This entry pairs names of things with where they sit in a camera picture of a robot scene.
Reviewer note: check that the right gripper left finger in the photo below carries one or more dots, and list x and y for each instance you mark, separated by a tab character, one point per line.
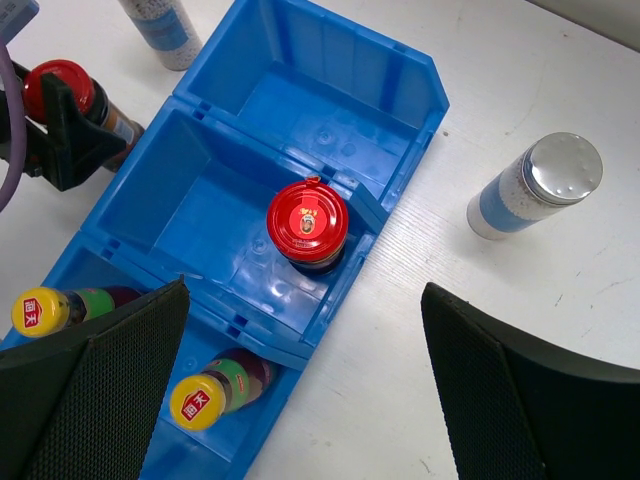
83	403

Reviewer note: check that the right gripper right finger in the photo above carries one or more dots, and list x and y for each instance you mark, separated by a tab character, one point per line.
518	407

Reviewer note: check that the red-lid sauce jar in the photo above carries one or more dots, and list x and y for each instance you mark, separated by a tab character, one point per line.
308	223
91	101

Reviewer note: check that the yellow-cap sauce bottle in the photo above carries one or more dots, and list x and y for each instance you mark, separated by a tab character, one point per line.
41	311
232	380

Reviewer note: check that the left white shaker silver cap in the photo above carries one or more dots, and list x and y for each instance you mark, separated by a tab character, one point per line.
167	29

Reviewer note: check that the white shaker silver cap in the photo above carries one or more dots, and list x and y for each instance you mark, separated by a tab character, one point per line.
167	29
557	171

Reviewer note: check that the blue plastic divided bin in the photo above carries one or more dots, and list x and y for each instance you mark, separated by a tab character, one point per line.
282	91

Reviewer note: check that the right white shaker silver cap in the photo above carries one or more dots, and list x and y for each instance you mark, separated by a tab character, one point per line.
557	171

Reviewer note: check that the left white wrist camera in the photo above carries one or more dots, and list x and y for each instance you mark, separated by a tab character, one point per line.
14	16

